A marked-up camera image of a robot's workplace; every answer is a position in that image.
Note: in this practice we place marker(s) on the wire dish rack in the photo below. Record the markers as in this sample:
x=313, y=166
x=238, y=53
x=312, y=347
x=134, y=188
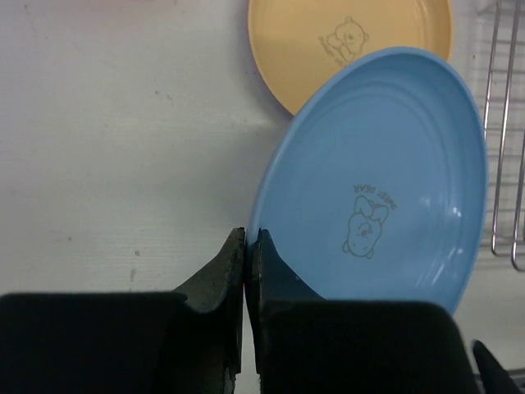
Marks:
x=502, y=25

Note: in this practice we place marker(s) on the light blue plate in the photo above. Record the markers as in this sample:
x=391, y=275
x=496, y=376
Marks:
x=377, y=191

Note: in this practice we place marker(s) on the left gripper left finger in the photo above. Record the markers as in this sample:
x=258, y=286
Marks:
x=187, y=340

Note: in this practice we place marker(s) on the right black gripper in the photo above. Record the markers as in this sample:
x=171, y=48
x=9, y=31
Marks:
x=495, y=379

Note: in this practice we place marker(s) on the yellow plate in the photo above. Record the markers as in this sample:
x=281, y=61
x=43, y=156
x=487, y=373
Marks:
x=297, y=46

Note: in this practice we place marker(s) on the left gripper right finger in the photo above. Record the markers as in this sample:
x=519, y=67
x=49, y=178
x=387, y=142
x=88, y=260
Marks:
x=305, y=344

